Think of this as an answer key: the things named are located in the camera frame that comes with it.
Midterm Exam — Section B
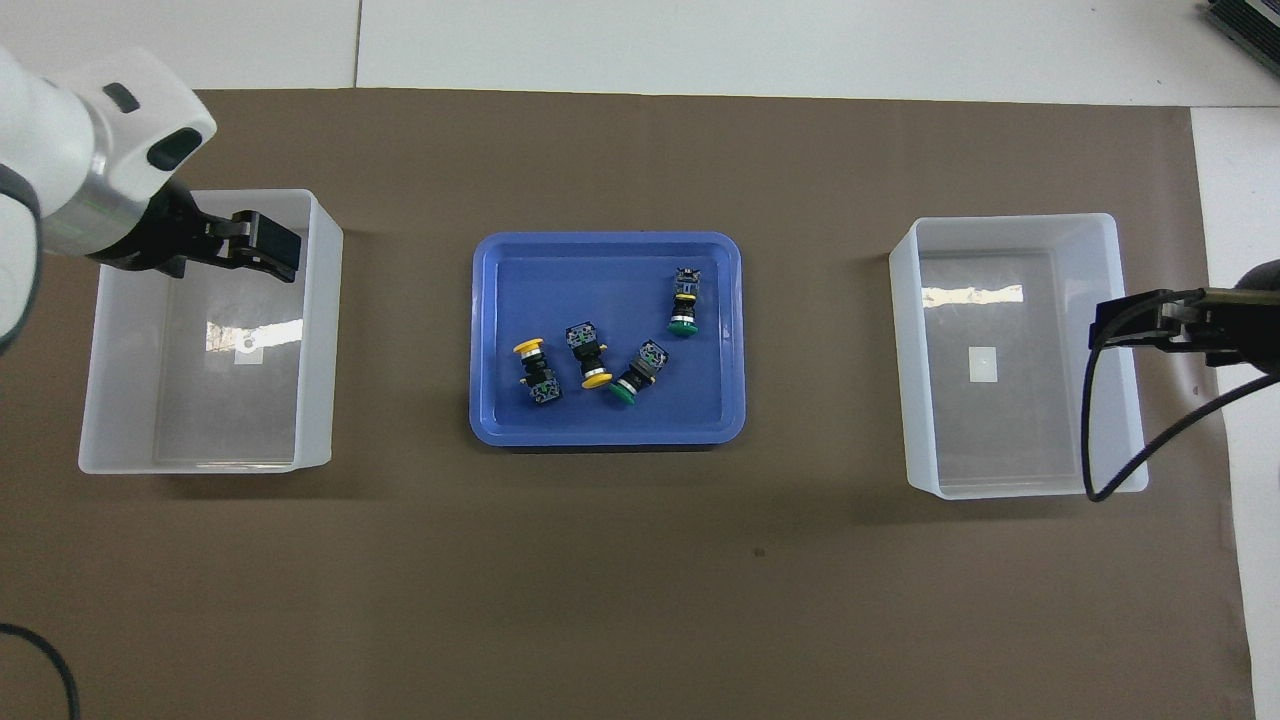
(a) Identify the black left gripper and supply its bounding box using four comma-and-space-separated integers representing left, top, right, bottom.
88, 178, 303, 284

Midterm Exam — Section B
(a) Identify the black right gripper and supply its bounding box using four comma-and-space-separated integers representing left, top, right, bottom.
1089, 260, 1280, 377

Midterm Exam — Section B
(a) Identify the yellow push button switch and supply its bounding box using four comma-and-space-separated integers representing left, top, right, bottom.
513, 337, 564, 407
565, 321, 614, 392

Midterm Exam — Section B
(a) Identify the green push button switch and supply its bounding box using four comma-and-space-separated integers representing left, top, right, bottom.
609, 339, 670, 408
667, 266, 702, 338

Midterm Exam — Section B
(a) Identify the translucent white plastic box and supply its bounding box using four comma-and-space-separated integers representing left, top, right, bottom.
889, 212, 1150, 499
78, 189, 345, 476

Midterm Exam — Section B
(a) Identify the black ribbed electronic device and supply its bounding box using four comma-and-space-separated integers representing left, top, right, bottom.
1200, 0, 1280, 67

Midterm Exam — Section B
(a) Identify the blue plastic tray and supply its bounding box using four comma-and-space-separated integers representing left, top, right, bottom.
469, 231, 747, 448

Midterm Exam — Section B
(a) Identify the brown paper table mat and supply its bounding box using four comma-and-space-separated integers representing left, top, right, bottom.
0, 88, 1257, 720

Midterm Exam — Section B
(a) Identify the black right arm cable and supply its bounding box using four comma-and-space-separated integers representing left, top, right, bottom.
1084, 287, 1280, 503

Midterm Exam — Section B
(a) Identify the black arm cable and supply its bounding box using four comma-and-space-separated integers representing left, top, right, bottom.
0, 623, 80, 720
1084, 287, 1280, 503

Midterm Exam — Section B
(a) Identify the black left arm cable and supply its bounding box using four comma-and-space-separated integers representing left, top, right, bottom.
0, 623, 80, 720

